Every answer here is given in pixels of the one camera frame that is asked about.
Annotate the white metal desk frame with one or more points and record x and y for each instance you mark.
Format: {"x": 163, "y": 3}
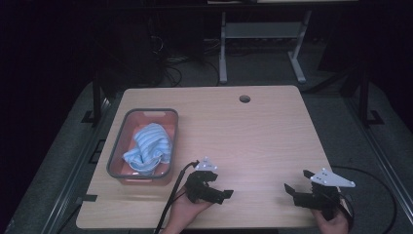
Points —
{"x": 259, "y": 30}

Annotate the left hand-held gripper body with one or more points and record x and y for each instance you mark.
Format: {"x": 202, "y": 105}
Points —
{"x": 199, "y": 187}

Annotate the person's right hand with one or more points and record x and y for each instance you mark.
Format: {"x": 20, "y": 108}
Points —
{"x": 334, "y": 226}

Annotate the black metal frame post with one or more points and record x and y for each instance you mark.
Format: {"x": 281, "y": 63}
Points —
{"x": 96, "y": 97}
{"x": 364, "y": 97}

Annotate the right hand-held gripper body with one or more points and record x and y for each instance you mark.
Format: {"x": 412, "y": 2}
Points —
{"x": 319, "y": 198}

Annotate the person's left hand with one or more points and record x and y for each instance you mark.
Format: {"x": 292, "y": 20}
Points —
{"x": 186, "y": 213}

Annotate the aluminium floor rail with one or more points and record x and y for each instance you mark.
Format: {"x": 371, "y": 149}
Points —
{"x": 386, "y": 162}
{"x": 76, "y": 169}

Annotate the black tape strip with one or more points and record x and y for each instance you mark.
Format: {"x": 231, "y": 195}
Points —
{"x": 88, "y": 197}

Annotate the pink basket with grey rim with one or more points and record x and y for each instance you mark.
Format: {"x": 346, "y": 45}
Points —
{"x": 136, "y": 118}

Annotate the blue striped towel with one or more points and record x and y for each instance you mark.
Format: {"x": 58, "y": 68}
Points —
{"x": 152, "y": 143}

